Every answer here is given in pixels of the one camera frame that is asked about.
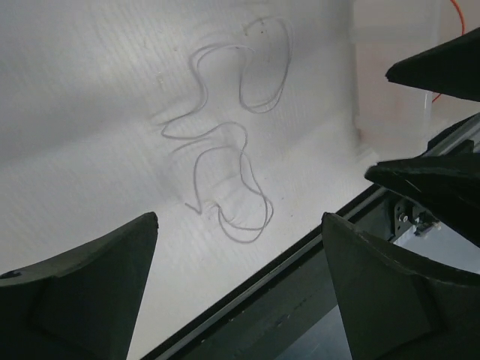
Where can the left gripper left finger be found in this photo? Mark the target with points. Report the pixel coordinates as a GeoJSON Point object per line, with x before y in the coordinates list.
{"type": "Point", "coordinates": [80, 304]}

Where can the white compartment tray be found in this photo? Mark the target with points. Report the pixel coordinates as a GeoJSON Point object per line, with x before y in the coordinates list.
{"type": "Point", "coordinates": [396, 121]}

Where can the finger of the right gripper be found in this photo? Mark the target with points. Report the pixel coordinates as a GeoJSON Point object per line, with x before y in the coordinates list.
{"type": "Point", "coordinates": [451, 68]}
{"type": "Point", "coordinates": [447, 186]}

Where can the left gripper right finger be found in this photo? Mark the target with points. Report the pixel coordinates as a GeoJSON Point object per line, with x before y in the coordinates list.
{"type": "Point", "coordinates": [396, 304]}

